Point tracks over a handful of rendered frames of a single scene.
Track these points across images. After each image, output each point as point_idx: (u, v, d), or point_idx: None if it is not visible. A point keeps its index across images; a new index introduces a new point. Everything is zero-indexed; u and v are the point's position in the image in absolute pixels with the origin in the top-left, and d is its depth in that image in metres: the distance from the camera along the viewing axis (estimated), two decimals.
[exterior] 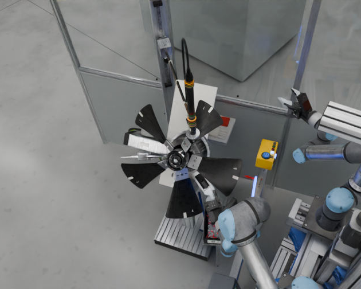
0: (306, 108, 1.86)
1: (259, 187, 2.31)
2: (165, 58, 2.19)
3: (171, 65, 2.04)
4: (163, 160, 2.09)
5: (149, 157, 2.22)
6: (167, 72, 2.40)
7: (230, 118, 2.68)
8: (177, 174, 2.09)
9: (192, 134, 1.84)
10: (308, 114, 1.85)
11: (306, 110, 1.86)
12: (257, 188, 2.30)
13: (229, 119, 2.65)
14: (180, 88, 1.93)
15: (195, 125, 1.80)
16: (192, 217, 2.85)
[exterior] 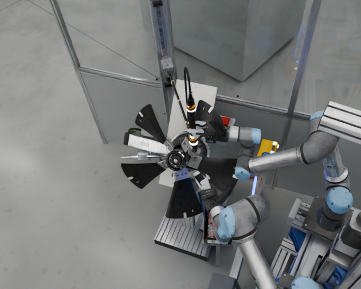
0: (220, 127, 1.77)
1: (259, 187, 2.31)
2: (167, 77, 2.30)
3: (173, 85, 2.16)
4: (163, 160, 2.09)
5: (149, 157, 2.22)
6: None
7: (230, 118, 2.68)
8: (177, 174, 2.09)
9: (193, 152, 1.96)
10: (226, 132, 1.78)
11: (222, 129, 1.77)
12: (257, 188, 2.30)
13: (229, 119, 2.65)
14: (183, 108, 2.05)
15: (196, 144, 1.92)
16: (192, 217, 2.85)
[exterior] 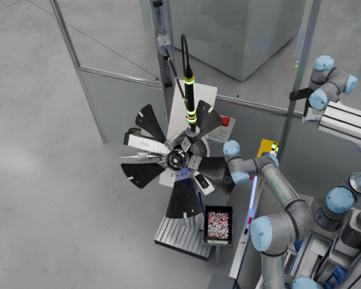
0: (304, 92, 1.71)
1: (259, 187, 2.31)
2: (164, 55, 2.17)
3: (171, 62, 2.03)
4: (163, 160, 2.09)
5: (149, 157, 2.22)
6: (167, 72, 2.40)
7: (230, 118, 2.68)
8: (177, 174, 2.09)
9: (192, 132, 1.83)
10: (309, 90, 1.67)
11: (306, 92, 1.70)
12: (257, 188, 2.30)
13: (229, 119, 2.65)
14: (180, 85, 1.91)
15: (195, 122, 1.79)
16: (192, 217, 2.85)
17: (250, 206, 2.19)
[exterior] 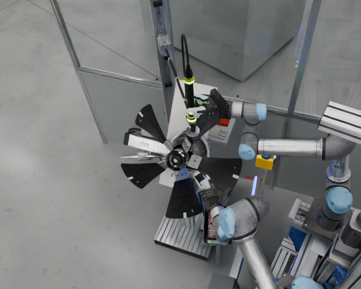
0: (223, 102, 1.64)
1: (259, 187, 2.31)
2: (164, 55, 2.17)
3: (171, 62, 2.03)
4: (171, 145, 2.05)
5: (149, 157, 2.22)
6: (167, 72, 2.40)
7: None
8: (164, 162, 2.10)
9: (192, 132, 1.83)
10: (229, 108, 1.64)
11: (224, 105, 1.64)
12: (257, 188, 2.30)
13: (229, 119, 2.65)
14: (180, 85, 1.91)
15: (195, 122, 1.79)
16: (192, 217, 2.85)
17: None
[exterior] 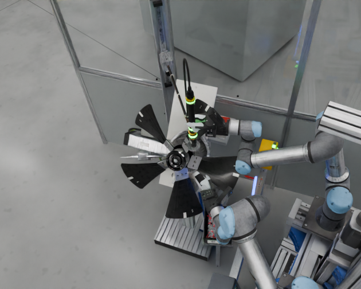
0: (220, 120, 1.74)
1: (259, 187, 2.31)
2: (167, 71, 2.27)
3: (173, 79, 2.12)
4: (171, 145, 2.05)
5: (149, 157, 2.22)
6: None
7: (230, 118, 2.68)
8: (164, 162, 2.10)
9: (193, 147, 1.92)
10: (226, 125, 1.74)
11: (222, 122, 1.74)
12: (257, 188, 2.30)
13: (229, 119, 2.65)
14: (182, 102, 2.01)
15: (196, 139, 1.89)
16: (192, 217, 2.85)
17: None
